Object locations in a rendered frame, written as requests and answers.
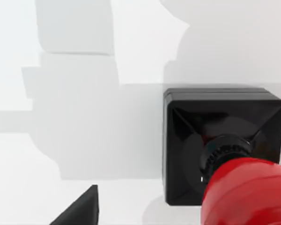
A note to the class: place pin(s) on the black square coaster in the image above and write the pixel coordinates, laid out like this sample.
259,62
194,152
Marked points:
185,140

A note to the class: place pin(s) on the red bottle with black cap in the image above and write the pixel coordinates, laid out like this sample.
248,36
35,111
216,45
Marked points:
243,192

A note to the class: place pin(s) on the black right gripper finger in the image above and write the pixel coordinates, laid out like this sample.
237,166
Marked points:
84,208

